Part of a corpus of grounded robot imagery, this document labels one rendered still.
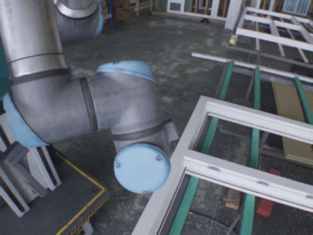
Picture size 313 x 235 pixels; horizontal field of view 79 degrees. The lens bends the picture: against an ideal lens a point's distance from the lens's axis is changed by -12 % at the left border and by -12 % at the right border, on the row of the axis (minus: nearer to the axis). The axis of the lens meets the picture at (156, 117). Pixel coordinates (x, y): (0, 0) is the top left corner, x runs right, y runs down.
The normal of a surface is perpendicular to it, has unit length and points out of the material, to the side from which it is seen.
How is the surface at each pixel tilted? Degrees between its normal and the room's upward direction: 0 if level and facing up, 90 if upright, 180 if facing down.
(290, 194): 90
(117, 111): 87
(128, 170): 67
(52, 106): 58
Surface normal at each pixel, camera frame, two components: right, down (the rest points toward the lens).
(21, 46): 0.13, 0.19
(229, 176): -0.39, 0.55
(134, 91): 0.38, 0.04
